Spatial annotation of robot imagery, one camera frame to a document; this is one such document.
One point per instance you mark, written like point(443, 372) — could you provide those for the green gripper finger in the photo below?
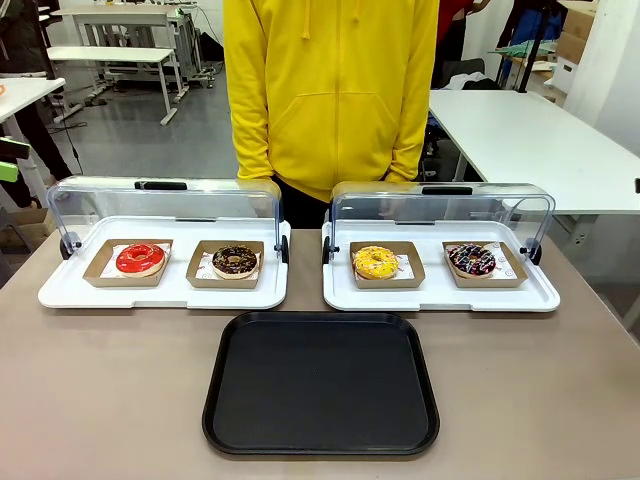
point(14, 146)
point(7, 170)

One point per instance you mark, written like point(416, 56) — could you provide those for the brown cardboard donut tray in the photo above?
point(99, 270)
point(510, 272)
point(198, 275)
point(412, 277)

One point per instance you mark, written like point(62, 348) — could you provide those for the red glazed donut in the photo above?
point(140, 259)

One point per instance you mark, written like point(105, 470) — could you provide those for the chocolate sprinkled donut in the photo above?
point(235, 261)

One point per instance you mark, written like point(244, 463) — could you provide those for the black plastic serving tray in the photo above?
point(320, 380)

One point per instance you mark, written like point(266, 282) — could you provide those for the yellow sprinkled donut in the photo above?
point(375, 261)

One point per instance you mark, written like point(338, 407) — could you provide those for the dark donut with white drizzle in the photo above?
point(471, 259)

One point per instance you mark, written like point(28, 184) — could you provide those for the white table with orange object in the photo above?
point(25, 92)

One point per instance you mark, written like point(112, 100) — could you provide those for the cardboard box on floor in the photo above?
point(27, 227)

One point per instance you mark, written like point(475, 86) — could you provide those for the white desk with metal legs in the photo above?
point(112, 54)

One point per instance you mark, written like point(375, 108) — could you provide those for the clear display case lid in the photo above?
point(165, 202)
point(430, 205)

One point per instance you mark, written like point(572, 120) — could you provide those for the white display case base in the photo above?
point(440, 300)
point(165, 297)

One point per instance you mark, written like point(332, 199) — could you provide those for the person in yellow hoodie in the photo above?
point(330, 90)

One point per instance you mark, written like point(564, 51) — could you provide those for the large white table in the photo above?
point(530, 145)

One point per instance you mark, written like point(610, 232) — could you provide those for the grey workbench frame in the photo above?
point(125, 20)

